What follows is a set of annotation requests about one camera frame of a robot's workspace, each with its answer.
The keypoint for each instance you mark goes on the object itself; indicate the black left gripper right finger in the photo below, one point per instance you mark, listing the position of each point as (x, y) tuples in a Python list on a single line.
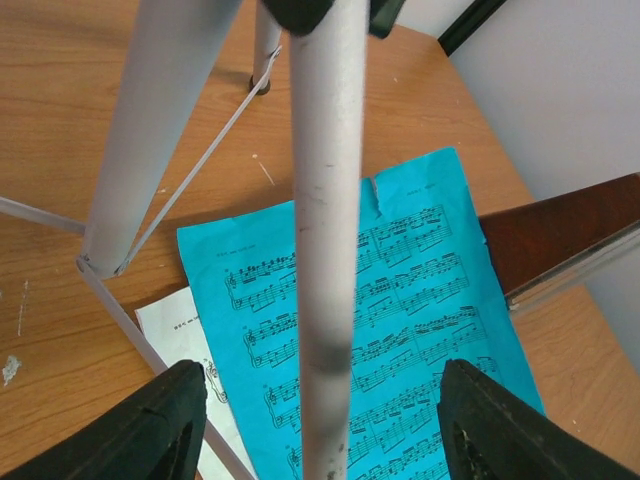
[(489, 433)]

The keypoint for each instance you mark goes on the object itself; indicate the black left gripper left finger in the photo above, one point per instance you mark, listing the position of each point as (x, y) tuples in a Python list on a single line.
[(155, 433)]

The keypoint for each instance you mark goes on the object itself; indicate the white music sheet paper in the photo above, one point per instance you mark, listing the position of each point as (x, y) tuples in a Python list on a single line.
[(172, 326)]

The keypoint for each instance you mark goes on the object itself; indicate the blue music sheet folder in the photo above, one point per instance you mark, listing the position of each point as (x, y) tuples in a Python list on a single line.
[(426, 293)]

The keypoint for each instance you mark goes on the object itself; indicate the brown wooden metronome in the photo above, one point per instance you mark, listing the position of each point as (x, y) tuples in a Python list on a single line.
[(526, 241)]

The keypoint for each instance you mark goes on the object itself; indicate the clear plastic metronome cover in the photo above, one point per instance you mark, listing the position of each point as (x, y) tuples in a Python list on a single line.
[(574, 271)]

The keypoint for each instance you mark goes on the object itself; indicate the white tripod music stand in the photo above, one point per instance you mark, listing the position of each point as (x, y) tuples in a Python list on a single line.
[(172, 51)]

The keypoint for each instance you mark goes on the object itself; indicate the black enclosure frame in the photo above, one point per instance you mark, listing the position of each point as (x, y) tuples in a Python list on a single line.
[(467, 23)]

